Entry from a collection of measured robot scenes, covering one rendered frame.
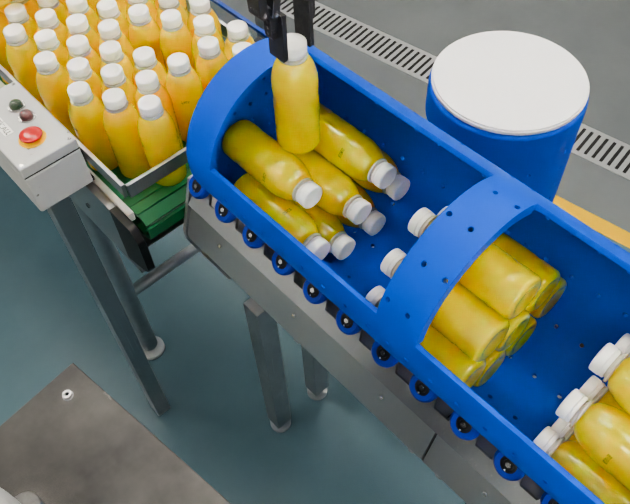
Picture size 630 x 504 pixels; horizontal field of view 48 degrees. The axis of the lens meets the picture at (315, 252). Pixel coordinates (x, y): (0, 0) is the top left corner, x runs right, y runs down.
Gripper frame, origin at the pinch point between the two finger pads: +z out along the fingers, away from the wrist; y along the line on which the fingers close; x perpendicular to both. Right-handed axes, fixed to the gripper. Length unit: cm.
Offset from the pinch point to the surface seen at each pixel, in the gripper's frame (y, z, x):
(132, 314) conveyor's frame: -21, 108, 51
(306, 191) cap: -6.1, 20.1, -8.7
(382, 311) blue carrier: -13.7, 17.9, -31.0
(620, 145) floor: 154, 131, 3
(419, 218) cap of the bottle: -0.9, 15.9, -25.2
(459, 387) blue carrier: -14.0, 19.2, -43.8
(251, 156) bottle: -7.6, 19.7, 1.9
